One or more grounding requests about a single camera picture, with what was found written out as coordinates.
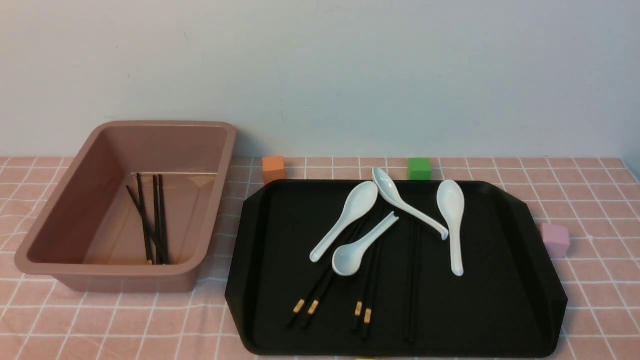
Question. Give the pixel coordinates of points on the black chopstick gold band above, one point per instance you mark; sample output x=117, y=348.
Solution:
x=157, y=229

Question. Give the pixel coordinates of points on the white ceramic spoon far left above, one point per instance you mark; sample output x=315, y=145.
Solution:
x=358, y=203

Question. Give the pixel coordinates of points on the orange foam cube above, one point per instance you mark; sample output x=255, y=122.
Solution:
x=273, y=169

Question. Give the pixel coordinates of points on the white ceramic spoon curved middle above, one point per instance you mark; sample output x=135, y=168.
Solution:
x=389, y=192

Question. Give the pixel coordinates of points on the white ceramic spoon lower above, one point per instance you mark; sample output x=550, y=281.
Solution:
x=347, y=259

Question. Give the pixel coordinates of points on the green foam cube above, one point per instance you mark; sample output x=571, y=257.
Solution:
x=419, y=169

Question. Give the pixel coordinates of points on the black plastic tray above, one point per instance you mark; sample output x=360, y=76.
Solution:
x=509, y=302

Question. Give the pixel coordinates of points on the white ceramic spoon right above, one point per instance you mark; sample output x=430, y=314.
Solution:
x=452, y=203

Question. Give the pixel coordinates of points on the black chopstick in bin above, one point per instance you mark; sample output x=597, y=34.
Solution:
x=147, y=239
x=162, y=222

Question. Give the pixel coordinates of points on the pink plastic bin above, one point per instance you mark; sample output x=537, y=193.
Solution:
x=89, y=234

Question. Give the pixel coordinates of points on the pink foam cube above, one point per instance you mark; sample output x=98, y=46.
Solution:
x=556, y=239

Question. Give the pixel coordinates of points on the pink checkered tablecloth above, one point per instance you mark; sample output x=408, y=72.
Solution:
x=597, y=199

